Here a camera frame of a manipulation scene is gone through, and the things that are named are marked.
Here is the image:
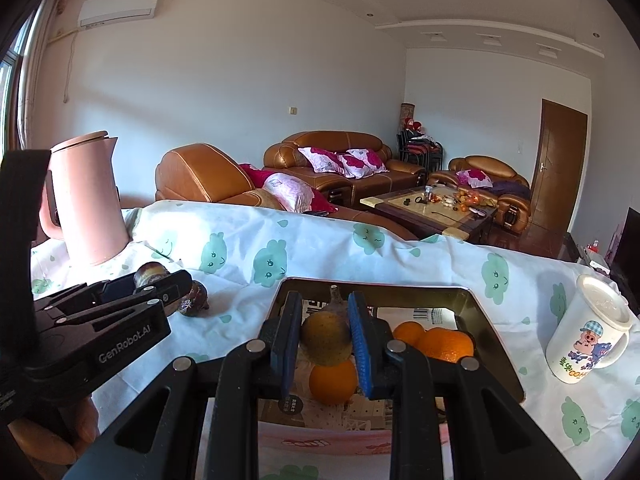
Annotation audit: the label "brown wooden door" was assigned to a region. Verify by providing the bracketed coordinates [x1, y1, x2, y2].
[529, 99, 588, 248]

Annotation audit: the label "window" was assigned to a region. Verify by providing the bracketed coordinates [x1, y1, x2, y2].
[0, 35, 23, 153]

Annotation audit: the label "cloud-print white tablecloth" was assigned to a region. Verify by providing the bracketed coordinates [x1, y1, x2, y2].
[30, 200, 640, 480]

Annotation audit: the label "heap of small tangerines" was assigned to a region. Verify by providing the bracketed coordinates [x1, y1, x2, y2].
[456, 187, 482, 211]

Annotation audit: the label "magenta blanket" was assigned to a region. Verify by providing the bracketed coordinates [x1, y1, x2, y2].
[240, 162, 338, 213]

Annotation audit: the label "person's left hand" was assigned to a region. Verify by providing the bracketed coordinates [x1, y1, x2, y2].
[10, 395, 101, 466]

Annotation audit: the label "white cartoon mug with lid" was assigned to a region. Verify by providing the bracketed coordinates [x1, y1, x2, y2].
[545, 272, 636, 386]

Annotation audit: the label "black television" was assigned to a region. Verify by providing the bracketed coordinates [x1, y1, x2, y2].
[612, 207, 640, 301]

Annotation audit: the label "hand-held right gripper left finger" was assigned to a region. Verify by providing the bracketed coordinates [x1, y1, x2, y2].
[65, 290, 303, 480]

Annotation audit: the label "brown leather three-seat sofa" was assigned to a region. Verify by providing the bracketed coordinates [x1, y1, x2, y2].
[263, 131, 428, 211]

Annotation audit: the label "pale pink pillow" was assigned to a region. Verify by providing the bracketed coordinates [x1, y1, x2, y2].
[262, 172, 321, 212]

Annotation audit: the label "brown leather sofa with stripes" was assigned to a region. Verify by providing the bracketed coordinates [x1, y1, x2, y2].
[155, 143, 418, 241]

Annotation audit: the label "pink electric kettle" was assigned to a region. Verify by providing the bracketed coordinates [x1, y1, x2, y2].
[39, 131, 132, 267]

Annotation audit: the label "brown leather armchair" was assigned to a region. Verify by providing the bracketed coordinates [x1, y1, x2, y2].
[427, 155, 532, 233]

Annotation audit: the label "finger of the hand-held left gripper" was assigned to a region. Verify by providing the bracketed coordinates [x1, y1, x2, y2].
[32, 270, 193, 333]
[35, 278, 136, 308]

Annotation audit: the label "dark purple fruit piece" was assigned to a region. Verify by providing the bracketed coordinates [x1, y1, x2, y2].
[179, 280, 208, 317]

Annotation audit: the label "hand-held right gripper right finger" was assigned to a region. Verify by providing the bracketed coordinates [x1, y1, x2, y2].
[347, 290, 586, 480]

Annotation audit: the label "white wall air conditioner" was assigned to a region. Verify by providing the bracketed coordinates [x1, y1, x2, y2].
[77, 0, 161, 28]

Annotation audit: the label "stacked dark chairs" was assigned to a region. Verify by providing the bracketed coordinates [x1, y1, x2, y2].
[397, 130, 445, 173]

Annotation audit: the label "brown cream-edged fruit piece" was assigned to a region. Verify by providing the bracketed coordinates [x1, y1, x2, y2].
[134, 262, 171, 291]

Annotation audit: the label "wooden glass-top coffee table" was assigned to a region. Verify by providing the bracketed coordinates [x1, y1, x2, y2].
[360, 186, 501, 246]

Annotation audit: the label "floral white magenta pillow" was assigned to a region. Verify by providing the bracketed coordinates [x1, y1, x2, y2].
[337, 148, 390, 179]
[457, 169, 493, 188]
[298, 146, 348, 173]

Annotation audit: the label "orange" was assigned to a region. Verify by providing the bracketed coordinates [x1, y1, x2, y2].
[392, 321, 426, 348]
[417, 327, 475, 365]
[309, 360, 358, 406]

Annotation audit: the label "metal tray box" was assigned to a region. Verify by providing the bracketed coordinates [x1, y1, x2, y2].
[260, 300, 476, 431]

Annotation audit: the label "yellow-green round fruit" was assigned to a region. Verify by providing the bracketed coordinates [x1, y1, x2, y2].
[300, 285, 353, 367]

